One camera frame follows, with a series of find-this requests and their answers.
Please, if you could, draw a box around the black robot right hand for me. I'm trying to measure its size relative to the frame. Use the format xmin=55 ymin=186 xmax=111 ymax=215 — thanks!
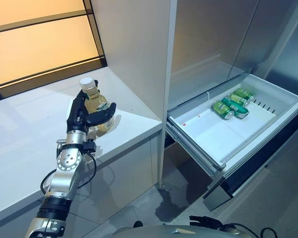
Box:
xmin=188 ymin=208 xmax=225 ymax=226

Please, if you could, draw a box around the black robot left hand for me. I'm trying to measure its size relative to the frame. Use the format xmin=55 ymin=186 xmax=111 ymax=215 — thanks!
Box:
xmin=66 ymin=79 xmax=117 ymax=135

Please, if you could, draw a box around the tea bottle with white cap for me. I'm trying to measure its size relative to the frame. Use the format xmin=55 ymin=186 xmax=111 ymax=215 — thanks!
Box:
xmin=78 ymin=77 xmax=116 ymax=132

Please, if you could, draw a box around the fridge drawer with white bin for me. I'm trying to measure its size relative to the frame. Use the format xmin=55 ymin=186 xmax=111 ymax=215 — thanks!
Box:
xmin=166 ymin=73 xmax=298 ymax=206

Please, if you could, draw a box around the steel fridge bottom drawer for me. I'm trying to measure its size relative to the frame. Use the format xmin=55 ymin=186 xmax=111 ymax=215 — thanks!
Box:
xmin=163 ymin=142 xmax=192 ymax=185

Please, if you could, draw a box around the stainless steel fridge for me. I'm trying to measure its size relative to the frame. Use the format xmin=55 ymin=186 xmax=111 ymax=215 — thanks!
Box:
xmin=163 ymin=0 xmax=298 ymax=206

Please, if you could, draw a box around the white counter cabinet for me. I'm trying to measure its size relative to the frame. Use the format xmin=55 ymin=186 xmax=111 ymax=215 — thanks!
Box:
xmin=0 ymin=66 xmax=165 ymax=238

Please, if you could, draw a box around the black framed amber window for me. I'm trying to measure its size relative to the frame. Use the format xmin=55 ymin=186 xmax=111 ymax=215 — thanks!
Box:
xmin=0 ymin=0 xmax=108 ymax=105

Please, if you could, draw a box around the light green drink can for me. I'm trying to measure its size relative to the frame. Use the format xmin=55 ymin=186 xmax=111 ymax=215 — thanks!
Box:
xmin=211 ymin=100 xmax=235 ymax=120
xmin=228 ymin=93 xmax=249 ymax=107
xmin=233 ymin=88 xmax=256 ymax=103

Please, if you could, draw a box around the dark green drink can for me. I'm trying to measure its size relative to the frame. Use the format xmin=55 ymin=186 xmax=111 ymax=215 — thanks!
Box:
xmin=221 ymin=96 xmax=250 ymax=119

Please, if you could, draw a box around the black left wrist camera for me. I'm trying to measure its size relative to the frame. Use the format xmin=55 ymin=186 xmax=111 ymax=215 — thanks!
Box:
xmin=83 ymin=139 xmax=97 ymax=156

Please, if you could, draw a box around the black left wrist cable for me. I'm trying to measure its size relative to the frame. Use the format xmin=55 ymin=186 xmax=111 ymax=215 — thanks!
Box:
xmin=40 ymin=148 xmax=98 ymax=197

